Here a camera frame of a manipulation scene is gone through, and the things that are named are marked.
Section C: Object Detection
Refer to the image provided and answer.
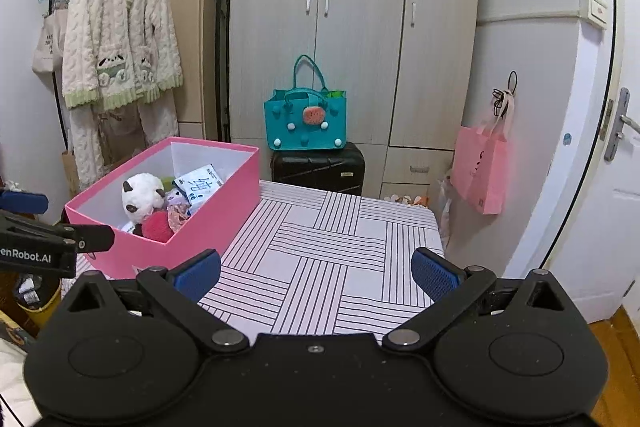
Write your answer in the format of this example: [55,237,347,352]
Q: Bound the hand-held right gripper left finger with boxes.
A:
[67,249,249,353]

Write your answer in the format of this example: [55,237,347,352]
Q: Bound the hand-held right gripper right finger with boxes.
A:
[382,248,571,353]

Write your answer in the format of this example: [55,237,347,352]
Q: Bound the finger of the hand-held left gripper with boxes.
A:
[0,191,50,215]
[61,223,116,254]

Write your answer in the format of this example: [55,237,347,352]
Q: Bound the pink storage box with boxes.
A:
[64,137,261,280]

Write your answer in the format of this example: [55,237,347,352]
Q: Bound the pink fluffy ball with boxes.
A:
[141,211,176,242]

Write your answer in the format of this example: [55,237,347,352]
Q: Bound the pink floral cloth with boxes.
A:
[165,203,193,233]

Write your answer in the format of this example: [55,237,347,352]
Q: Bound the white panda plush toy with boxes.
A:
[121,173,167,222]

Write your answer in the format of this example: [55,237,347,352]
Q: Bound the blue wet wipes pack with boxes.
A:
[172,163,226,212]

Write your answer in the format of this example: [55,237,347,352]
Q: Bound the yellow black package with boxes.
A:
[12,274,63,340]

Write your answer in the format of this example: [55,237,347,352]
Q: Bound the clear plastic bag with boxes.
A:
[437,174,453,253]

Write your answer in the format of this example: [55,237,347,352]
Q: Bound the white orange slippers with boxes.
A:
[387,193,431,208]

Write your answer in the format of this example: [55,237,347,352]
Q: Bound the pink paper bag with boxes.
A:
[451,91,516,215]

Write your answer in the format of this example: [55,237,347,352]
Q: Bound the beige tote bag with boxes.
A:
[32,0,76,82]

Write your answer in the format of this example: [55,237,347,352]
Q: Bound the black suitcase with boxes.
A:
[271,142,367,198]

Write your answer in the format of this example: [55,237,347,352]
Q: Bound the teal felt handbag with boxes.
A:
[263,54,347,152]

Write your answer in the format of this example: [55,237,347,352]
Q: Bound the cream knitted cardigan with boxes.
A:
[61,0,183,190]

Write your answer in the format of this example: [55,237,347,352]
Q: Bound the grey wardrobe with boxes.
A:
[227,0,483,202]

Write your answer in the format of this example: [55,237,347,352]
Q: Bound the black clothes rack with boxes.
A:
[42,0,236,168]

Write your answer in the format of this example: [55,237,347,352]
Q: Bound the light wood wardrobe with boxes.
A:
[97,0,231,142]

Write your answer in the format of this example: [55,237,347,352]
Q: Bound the metal door handle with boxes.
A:
[603,88,640,162]

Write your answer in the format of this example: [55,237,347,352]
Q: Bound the white light switch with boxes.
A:
[580,0,610,28]

